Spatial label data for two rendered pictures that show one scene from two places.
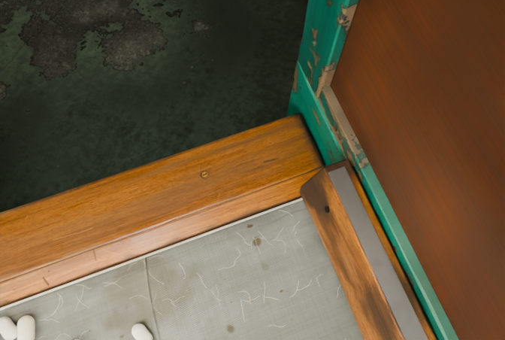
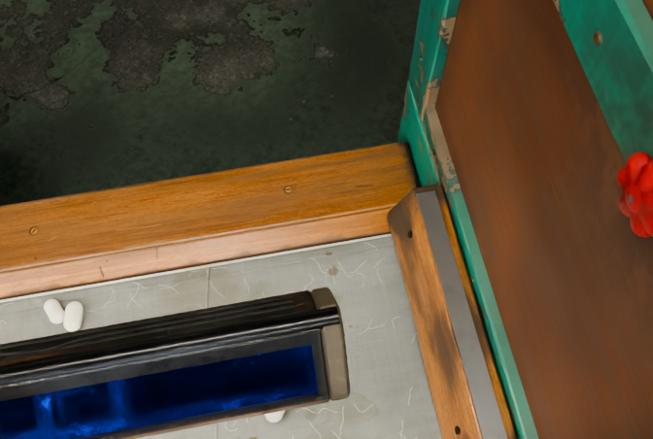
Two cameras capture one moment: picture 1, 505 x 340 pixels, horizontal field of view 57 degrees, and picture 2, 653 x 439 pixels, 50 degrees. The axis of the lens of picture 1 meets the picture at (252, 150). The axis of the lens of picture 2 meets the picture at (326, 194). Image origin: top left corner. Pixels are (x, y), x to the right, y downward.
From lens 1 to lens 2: 0.27 m
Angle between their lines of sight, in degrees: 8
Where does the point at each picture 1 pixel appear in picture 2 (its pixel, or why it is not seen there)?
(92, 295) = (146, 295)
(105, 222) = (174, 220)
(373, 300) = (439, 329)
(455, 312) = (516, 339)
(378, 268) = (450, 294)
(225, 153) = (314, 171)
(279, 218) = (362, 251)
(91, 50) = (181, 62)
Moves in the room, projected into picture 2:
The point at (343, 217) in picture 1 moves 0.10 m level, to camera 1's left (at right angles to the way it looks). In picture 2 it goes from (424, 240) to (332, 222)
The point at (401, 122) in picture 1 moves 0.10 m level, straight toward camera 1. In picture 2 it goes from (482, 134) to (407, 198)
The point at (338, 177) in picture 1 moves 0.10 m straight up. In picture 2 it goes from (426, 200) to (438, 152)
